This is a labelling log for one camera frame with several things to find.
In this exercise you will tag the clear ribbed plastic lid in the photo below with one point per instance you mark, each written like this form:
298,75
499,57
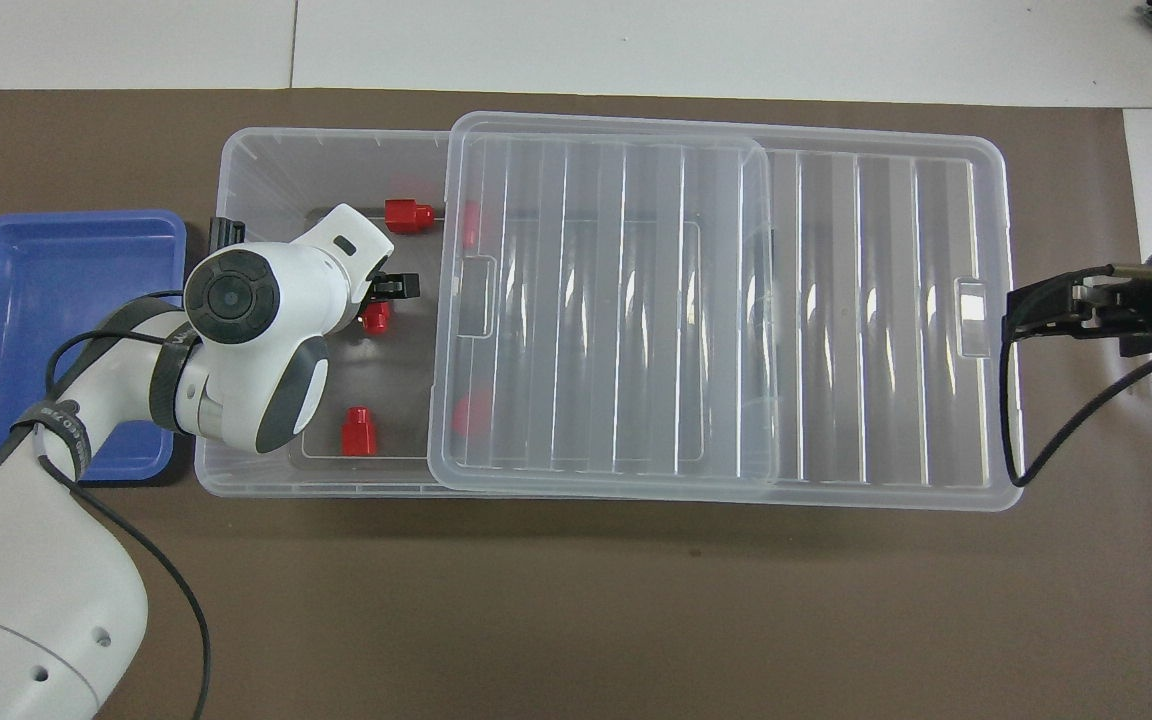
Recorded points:
836,300

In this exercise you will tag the red block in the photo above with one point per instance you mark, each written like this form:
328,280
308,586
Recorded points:
471,415
359,433
404,216
377,320
471,224

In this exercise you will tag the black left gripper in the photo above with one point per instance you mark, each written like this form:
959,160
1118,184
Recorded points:
376,290

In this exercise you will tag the blue plastic tray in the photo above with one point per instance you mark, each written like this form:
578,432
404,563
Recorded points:
36,270

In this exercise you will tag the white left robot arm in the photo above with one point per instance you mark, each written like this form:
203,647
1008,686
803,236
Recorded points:
36,600

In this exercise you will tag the clear plastic storage box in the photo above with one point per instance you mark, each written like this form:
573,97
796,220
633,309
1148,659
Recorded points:
266,170

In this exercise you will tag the brown table mat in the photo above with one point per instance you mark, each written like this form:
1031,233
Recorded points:
536,620

